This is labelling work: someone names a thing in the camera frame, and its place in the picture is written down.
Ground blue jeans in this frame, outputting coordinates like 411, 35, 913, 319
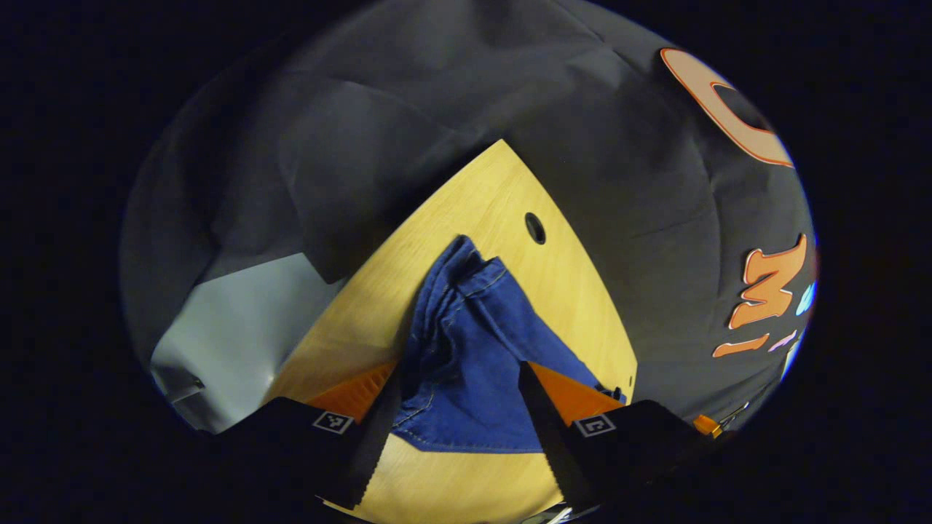
391, 234, 627, 453

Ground black backdrop cloth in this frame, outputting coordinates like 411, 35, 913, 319
120, 0, 818, 430

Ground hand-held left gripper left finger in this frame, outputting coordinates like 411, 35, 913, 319
210, 360, 405, 512

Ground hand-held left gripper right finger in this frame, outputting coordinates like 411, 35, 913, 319
517, 360, 719, 516

